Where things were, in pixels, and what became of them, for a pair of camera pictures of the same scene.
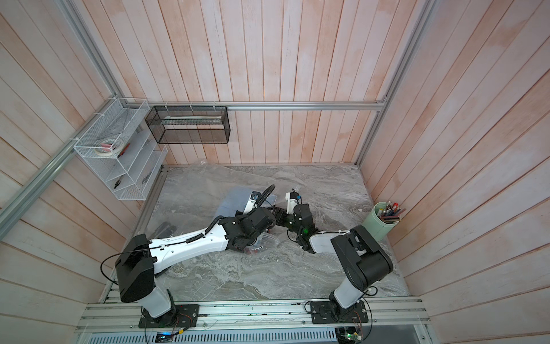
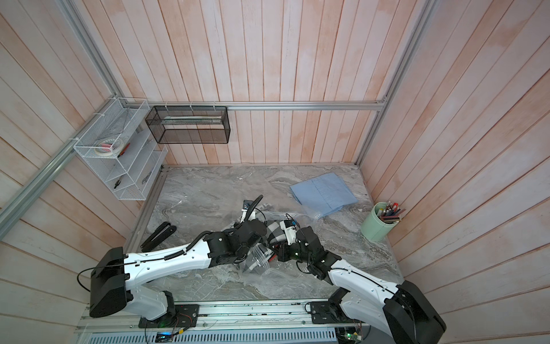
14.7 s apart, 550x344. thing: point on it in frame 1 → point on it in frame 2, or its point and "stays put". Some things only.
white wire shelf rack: [117, 142] stays put
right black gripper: [278, 212] → [283, 253]
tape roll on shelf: [109, 147] stays put
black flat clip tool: [165, 230] stays put
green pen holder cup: [375, 227] stays put
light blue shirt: [235, 198] → [327, 192]
